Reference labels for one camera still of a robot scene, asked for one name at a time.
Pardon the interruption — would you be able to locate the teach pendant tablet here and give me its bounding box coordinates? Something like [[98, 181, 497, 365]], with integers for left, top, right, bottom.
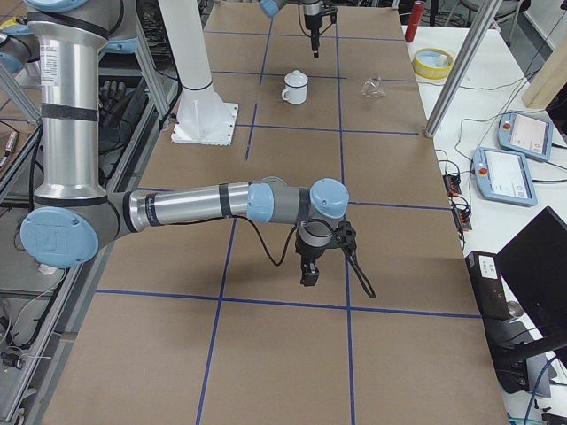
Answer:
[[472, 147, 538, 206], [497, 112, 552, 162]]

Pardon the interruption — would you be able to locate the aluminium frame post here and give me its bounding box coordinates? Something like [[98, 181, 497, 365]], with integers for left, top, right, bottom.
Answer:
[[424, 0, 502, 138]]

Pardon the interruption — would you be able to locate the yellow rimmed blue bowl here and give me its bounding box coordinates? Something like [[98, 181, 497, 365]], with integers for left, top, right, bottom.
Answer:
[[412, 48, 454, 80]]

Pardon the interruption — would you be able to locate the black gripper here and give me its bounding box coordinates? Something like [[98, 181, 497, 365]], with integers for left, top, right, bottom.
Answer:
[[301, 2, 338, 58], [295, 220, 357, 287]]

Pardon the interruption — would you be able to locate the black monitor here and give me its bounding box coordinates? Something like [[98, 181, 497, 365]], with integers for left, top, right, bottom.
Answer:
[[495, 205, 567, 351]]

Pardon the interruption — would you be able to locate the clear plastic funnel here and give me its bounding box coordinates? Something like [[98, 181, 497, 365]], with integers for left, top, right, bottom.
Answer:
[[361, 76, 387, 98]]

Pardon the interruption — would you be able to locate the white ceramic lid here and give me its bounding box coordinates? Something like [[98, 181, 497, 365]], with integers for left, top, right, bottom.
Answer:
[[284, 70, 308, 88]]

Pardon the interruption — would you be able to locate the brown paper table mat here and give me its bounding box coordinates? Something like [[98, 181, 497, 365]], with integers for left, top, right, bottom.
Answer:
[[43, 2, 507, 424]]

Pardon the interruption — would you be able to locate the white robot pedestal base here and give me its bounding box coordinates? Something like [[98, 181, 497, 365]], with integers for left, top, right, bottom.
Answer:
[[159, 0, 238, 146]]

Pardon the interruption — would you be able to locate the white enamel mug blue rim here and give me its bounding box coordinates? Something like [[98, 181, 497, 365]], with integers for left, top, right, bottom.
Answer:
[[281, 83, 307, 104]]

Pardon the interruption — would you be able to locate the black computer box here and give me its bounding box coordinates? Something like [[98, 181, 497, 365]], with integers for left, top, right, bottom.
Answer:
[[466, 251, 511, 321]]

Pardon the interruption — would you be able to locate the lower teach pendant tablet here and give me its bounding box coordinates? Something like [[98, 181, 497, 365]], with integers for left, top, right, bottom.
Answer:
[[472, 147, 538, 206]]

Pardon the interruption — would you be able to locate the red cylinder bottle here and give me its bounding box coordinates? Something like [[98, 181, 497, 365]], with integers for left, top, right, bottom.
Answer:
[[404, 0, 426, 43]]

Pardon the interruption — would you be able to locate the upper teach pendant tablet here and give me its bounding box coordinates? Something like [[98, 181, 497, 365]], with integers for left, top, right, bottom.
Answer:
[[497, 112, 552, 162]]

